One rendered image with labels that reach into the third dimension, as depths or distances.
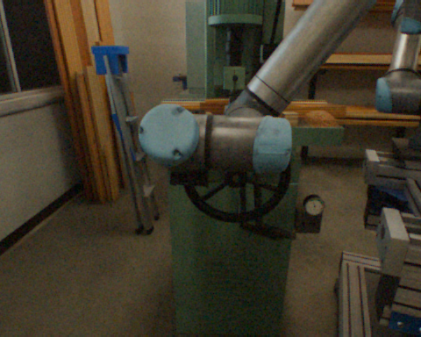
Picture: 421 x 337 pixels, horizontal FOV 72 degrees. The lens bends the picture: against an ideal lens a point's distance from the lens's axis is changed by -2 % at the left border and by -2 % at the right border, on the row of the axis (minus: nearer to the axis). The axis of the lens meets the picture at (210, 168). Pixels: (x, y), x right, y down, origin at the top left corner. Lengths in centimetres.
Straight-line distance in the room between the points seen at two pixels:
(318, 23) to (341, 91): 303
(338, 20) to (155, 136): 31
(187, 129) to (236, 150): 7
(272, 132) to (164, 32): 316
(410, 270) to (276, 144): 46
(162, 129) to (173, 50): 311
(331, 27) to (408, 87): 68
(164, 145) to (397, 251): 52
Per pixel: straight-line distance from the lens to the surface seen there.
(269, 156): 37
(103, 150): 237
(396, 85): 115
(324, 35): 49
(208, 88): 125
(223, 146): 37
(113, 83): 176
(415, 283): 76
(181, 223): 106
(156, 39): 351
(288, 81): 48
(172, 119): 36
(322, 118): 99
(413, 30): 107
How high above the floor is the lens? 111
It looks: 21 degrees down
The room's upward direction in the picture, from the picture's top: straight up
